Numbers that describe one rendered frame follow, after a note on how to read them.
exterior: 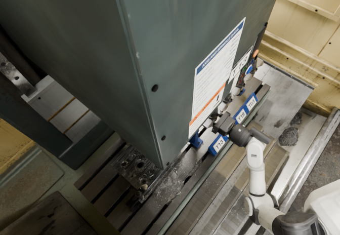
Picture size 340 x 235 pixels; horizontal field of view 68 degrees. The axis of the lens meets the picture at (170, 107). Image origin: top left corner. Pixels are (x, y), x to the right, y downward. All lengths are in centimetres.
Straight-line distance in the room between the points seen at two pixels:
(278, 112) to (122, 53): 158
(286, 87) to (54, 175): 166
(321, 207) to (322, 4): 94
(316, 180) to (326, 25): 145
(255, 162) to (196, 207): 52
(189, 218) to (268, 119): 81
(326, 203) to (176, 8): 87
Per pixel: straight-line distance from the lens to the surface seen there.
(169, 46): 33
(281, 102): 182
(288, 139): 185
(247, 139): 115
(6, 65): 103
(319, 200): 104
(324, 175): 263
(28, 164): 203
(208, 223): 153
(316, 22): 157
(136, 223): 137
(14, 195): 201
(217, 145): 141
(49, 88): 116
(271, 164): 170
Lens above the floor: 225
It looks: 61 degrees down
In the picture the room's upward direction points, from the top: 5 degrees counter-clockwise
